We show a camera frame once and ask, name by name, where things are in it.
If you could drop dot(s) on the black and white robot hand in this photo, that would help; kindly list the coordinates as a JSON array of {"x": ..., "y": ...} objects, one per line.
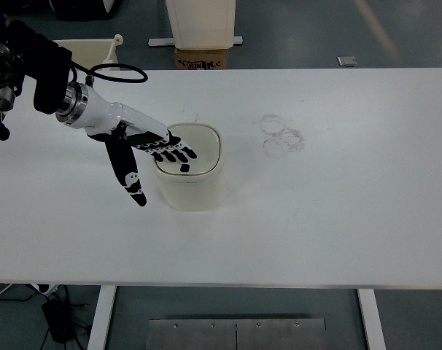
[{"x": 122, "y": 129}]

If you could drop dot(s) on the cream trash can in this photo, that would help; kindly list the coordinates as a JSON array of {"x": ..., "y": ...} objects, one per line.
[{"x": 199, "y": 184}]

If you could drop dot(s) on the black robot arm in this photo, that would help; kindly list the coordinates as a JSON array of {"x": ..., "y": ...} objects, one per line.
[{"x": 25, "y": 53}]

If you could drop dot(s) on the white metal base bar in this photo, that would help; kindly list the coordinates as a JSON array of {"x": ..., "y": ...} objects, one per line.
[{"x": 170, "y": 42}]

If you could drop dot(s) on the cardboard box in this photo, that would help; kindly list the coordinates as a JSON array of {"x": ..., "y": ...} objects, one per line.
[{"x": 201, "y": 59}]

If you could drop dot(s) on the large white bin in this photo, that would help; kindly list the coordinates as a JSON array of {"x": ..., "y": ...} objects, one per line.
[{"x": 202, "y": 25}]

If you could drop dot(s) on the left white table leg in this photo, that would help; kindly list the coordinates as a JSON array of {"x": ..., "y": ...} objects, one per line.
[{"x": 102, "y": 317}]

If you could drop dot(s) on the white table leg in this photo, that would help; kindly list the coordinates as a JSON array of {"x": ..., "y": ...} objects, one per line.
[
  {"x": 371, "y": 320},
  {"x": 102, "y": 317}
]

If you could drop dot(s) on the black power adapter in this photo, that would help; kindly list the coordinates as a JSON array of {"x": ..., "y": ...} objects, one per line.
[{"x": 58, "y": 317}]

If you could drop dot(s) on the small grey floor object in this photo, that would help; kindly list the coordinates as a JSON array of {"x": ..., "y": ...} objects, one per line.
[{"x": 347, "y": 61}]

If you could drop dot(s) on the metal floor plate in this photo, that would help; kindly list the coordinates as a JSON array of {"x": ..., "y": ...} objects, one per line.
[{"x": 237, "y": 334}]

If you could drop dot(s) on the right white table leg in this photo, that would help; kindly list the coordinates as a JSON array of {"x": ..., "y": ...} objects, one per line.
[{"x": 371, "y": 320}]

